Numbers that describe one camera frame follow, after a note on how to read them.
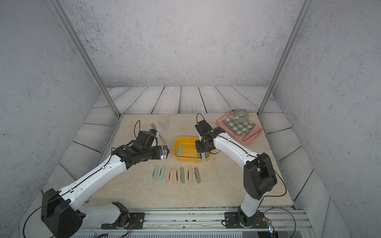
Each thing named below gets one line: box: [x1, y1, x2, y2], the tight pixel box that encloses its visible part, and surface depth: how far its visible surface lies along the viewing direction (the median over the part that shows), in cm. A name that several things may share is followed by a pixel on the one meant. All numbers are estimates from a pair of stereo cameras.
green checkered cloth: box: [223, 116, 254, 136], surface depth 113 cm
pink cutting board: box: [216, 110, 263, 146], surface depth 112 cm
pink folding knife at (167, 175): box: [164, 166, 172, 183], surface depth 91 cm
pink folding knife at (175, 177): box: [172, 167, 179, 185], surface depth 90 cm
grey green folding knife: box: [193, 166, 201, 184], surface depth 91 cm
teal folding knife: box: [200, 152, 206, 163], surface depth 86 cm
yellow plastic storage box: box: [172, 136, 212, 163], surface depth 101 cm
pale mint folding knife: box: [176, 143, 183, 157], surface depth 101 cm
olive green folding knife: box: [179, 166, 186, 184], surface depth 90 cm
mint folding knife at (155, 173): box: [152, 164, 159, 181], surface depth 91 cm
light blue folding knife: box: [158, 165, 166, 182], surface depth 91 cm
